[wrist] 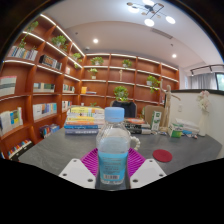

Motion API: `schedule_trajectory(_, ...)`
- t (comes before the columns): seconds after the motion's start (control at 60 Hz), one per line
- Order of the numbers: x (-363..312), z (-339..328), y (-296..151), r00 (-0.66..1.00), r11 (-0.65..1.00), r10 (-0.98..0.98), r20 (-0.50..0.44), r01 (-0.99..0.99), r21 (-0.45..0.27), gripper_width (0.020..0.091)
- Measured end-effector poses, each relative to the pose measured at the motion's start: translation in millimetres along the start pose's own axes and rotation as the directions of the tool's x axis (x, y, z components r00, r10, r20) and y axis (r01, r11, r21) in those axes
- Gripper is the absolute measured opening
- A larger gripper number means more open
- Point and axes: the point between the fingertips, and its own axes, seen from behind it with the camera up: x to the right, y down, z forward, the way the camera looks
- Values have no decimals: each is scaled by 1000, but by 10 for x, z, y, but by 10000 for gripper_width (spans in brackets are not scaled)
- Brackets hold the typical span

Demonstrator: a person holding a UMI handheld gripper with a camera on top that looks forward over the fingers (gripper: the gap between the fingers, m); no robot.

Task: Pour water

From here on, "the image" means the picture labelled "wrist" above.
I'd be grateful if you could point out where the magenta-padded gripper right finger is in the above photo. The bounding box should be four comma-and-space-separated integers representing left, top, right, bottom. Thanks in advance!
127, 148, 167, 190

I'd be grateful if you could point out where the green and white carton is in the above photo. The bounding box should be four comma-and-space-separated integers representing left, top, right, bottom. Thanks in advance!
150, 110, 163, 132

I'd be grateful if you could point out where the wooden shelf unit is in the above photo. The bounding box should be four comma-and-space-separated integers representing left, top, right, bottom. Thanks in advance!
0, 13, 180, 160

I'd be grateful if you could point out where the stack of dark books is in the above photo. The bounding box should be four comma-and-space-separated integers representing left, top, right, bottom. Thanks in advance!
123, 117, 153, 135

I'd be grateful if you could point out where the round red coaster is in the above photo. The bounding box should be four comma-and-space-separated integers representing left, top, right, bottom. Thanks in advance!
152, 148, 174, 164

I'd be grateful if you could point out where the window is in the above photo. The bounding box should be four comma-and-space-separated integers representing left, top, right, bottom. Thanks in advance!
215, 71, 224, 92

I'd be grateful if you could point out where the black track light rail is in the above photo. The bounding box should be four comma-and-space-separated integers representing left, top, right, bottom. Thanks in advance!
189, 63, 224, 77

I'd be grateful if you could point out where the stack of white books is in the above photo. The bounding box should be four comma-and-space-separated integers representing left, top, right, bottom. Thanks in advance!
174, 117, 201, 136

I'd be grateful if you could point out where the wooden artist mannequin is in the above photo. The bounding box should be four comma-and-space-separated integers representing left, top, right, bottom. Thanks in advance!
159, 79, 182, 130

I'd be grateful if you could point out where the tan chair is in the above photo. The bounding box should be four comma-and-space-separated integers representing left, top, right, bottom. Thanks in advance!
143, 104, 166, 126

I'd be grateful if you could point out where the green and white tissue box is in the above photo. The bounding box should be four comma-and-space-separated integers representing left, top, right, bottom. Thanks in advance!
168, 122, 184, 139

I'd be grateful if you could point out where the grey curtain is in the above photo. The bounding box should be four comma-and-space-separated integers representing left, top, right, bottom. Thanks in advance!
190, 72, 218, 91

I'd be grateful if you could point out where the stack of colourful books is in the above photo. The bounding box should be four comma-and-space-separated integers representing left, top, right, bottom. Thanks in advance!
63, 105, 106, 136

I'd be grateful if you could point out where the clear blue-capped water bottle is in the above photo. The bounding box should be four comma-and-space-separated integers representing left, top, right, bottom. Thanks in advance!
95, 106, 132, 186

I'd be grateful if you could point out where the branched ceiling lamp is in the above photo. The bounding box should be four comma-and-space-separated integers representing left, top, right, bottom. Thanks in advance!
126, 0, 177, 28

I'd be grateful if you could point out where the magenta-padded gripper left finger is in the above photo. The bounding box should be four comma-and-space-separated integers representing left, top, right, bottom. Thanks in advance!
58, 148, 100, 190

